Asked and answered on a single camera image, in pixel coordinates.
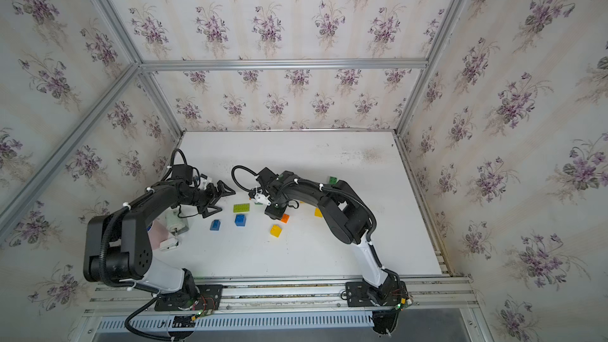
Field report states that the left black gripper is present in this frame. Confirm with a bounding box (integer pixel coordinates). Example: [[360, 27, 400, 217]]
[[178, 180, 234, 218]]

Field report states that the lime green lego plate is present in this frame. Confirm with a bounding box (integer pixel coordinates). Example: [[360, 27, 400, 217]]
[[233, 204, 250, 214]]

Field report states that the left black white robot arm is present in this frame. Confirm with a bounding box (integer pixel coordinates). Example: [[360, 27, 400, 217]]
[[83, 149, 235, 341]]

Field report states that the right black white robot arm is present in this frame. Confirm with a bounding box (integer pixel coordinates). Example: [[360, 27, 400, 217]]
[[231, 165, 412, 336]]

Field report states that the yellow sloped lego brick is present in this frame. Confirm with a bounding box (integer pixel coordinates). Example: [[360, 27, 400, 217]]
[[270, 225, 283, 238]]

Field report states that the blue sloped lego brick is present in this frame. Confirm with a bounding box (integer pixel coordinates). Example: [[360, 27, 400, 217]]
[[210, 220, 221, 231]]

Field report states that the blue square lego brick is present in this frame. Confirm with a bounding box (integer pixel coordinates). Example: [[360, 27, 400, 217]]
[[234, 214, 246, 227]]

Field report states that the white small device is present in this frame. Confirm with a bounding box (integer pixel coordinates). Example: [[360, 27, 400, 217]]
[[159, 208, 189, 252]]

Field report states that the pink pen cup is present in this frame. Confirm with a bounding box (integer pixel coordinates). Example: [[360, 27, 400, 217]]
[[147, 220, 169, 250]]

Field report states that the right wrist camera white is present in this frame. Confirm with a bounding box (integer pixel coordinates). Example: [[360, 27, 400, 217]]
[[249, 188, 272, 206]]

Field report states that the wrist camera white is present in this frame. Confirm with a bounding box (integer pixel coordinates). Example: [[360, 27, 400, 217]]
[[249, 188, 272, 206], [198, 174, 213, 190]]

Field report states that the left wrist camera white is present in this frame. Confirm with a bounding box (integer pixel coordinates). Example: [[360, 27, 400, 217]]
[[198, 174, 213, 190]]

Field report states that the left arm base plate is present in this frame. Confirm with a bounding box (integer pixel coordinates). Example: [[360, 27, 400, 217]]
[[155, 284, 224, 313]]

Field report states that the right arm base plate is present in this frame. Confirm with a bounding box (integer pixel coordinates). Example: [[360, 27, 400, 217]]
[[340, 277, 411, 308]]

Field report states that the aluminium front rail frame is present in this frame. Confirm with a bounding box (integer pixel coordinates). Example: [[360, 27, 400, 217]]
[[70, 274, 495, 342]]

